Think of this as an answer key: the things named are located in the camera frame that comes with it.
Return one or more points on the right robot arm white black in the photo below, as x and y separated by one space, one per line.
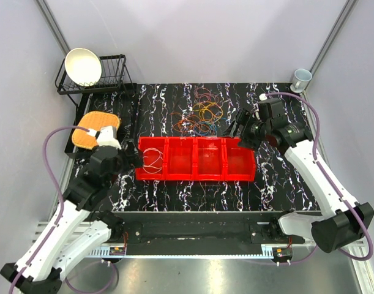
343 219

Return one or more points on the pale blue mug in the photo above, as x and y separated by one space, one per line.
300 80

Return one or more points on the aluminium frame rail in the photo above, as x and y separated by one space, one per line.
358 242

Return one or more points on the black tray under pad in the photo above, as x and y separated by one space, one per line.
71 150

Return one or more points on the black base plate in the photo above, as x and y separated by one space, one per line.
223 234

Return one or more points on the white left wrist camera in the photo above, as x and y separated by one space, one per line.
106 136

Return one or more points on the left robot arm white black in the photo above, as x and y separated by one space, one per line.
47 263

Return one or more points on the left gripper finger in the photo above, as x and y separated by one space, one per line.
133 160
129 148

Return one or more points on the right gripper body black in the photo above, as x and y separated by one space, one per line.
254 131

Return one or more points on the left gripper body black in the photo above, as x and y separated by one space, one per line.
122 164

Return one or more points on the white bowl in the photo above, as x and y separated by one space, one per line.
83 67

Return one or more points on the black wire dish rack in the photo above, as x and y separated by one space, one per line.
115 77

